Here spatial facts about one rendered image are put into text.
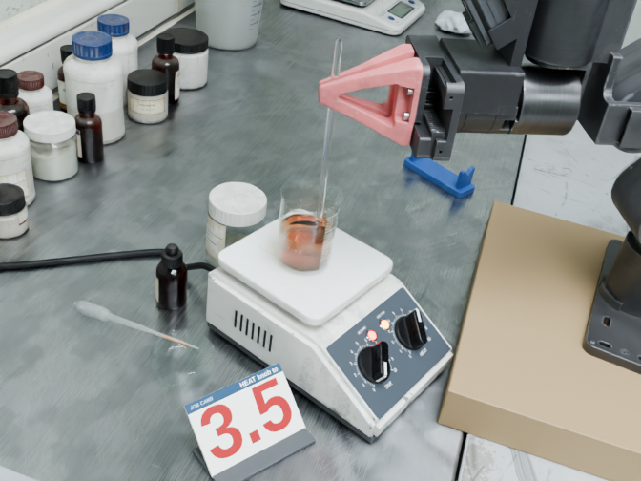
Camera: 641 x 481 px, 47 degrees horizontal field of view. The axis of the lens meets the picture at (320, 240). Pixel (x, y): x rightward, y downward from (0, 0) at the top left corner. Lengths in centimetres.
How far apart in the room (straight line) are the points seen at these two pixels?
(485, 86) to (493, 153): 53
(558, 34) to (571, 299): 30
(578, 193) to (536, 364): 42
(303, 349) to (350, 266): 9
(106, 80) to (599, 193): 67
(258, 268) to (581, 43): 31
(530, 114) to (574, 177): 50
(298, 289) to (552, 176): 55
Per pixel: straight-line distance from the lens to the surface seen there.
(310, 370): 62
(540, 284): 78
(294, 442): 62
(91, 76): 94
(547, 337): 72
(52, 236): 83
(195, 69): 112
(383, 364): 61
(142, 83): 102
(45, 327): 72
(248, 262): 65
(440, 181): 97
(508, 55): 59
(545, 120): 61
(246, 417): 61
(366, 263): 66
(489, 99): 58
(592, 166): 114
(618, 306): 77
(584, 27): 59
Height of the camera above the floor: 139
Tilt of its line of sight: 36 degrees down
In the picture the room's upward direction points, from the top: 9 degrees clockwise
